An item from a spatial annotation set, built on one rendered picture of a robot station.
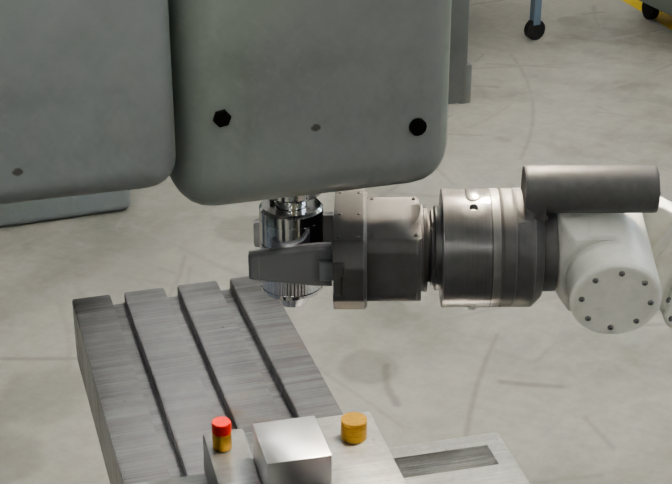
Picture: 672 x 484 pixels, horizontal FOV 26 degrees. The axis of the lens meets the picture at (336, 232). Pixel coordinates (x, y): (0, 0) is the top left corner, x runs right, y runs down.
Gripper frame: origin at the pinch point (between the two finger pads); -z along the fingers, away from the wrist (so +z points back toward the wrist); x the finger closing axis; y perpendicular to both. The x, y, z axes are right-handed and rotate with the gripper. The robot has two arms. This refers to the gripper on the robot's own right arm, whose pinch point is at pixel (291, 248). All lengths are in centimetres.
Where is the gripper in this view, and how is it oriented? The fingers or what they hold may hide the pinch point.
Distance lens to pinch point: 107.9
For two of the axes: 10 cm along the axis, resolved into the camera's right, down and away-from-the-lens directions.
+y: 0.1, 9.0, 4.3
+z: 10.0, 0.0, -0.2
